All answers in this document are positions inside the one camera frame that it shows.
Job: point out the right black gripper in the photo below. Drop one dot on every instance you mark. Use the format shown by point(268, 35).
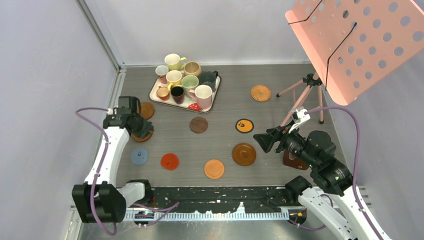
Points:
point(265, 140)

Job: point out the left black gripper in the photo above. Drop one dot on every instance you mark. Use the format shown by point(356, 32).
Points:
point(147, 127)

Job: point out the dark brown ridged coaster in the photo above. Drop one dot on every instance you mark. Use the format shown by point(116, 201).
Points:
point(244, 154)

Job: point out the orange black smiley coaster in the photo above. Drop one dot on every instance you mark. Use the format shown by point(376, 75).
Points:
point(244, 125)

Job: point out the brown ridged wooden coaster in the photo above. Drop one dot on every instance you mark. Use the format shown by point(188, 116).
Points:
point(141, 139)

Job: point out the woven rattan coaster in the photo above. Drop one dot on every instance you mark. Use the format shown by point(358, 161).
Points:
point(260, 93)

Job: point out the blue round coaster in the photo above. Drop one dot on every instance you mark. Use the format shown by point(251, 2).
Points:
point(139, 156)

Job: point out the light orange round coaster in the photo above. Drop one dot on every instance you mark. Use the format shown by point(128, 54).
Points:
point(214, 169)

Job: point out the red apple smiley coaster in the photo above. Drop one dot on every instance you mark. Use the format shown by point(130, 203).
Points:
point(169, 161)

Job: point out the dark walnut round coaster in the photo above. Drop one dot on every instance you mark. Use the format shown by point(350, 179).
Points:
point(198, 125)

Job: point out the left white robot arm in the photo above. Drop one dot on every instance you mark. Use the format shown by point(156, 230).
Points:
point(97, 199)

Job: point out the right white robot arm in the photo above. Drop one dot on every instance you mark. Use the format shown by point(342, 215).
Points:
point(340, 206)

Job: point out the small orange cup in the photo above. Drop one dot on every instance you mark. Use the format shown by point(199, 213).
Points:
point(163, 93)

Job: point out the small pink white cup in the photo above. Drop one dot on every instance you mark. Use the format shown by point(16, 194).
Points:
point(161, 72)

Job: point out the dark maroon cup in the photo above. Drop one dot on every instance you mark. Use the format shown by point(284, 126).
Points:
point(178, 94)

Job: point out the light green cup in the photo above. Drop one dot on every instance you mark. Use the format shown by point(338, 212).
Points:
point(189, 82)

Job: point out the beige brown cup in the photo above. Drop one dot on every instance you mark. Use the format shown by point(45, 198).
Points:
point(192, 68)

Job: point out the cream serving tray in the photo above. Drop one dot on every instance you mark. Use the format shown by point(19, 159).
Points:
point(188, 103)

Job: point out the brown leather holder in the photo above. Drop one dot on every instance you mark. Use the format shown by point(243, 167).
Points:
point(292, 161)

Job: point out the yellow mug middle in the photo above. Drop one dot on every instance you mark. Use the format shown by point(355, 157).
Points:
point(173, 78)

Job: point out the yellow mug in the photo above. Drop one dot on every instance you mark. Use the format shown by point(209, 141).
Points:
point(173, 78)
point(174, 62)

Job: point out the yellow mug back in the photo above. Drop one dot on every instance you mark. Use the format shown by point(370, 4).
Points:
point(174, 62)

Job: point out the pink tripod legs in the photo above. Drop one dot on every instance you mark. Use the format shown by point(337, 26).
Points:
point(311, 81)

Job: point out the pink white mug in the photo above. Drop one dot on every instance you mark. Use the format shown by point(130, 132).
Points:
point(203, 95)

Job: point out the dark green mug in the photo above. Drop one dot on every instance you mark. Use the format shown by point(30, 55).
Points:
point(208, 78)

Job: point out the pink perforated music stand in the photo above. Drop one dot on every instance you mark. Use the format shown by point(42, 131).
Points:
point(353, 44)

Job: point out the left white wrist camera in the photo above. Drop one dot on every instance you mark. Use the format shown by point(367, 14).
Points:
point(111, 111)

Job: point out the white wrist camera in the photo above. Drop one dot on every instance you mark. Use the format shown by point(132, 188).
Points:
point(111, 111)
point(300, 117)

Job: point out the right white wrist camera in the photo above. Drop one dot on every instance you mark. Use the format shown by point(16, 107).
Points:
point(300, 117)

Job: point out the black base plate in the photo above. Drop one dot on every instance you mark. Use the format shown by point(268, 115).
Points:
point(220, 200)

